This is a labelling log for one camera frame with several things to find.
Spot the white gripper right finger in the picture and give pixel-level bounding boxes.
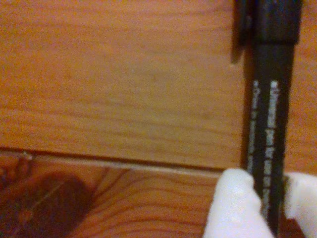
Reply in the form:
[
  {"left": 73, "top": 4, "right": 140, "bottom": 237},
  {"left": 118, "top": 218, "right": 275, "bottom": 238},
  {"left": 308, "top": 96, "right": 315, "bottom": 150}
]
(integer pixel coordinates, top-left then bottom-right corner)
[{"left": 282, "top": 172, "right": 317, "bottom": 238}]

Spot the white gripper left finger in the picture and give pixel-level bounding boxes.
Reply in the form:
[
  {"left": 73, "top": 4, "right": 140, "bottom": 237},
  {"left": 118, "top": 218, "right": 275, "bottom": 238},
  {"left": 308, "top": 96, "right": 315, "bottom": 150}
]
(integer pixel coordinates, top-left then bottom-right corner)
[{"left": 203, "top": 168, "right": 273, "bottom": 238}]

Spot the black pen with red end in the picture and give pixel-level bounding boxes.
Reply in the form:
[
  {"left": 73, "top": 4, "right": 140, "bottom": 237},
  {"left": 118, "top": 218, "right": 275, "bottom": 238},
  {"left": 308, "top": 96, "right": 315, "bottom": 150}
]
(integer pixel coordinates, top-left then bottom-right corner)
[{"left": 230, "top": 0, "right": 303, "bottom": 238}]

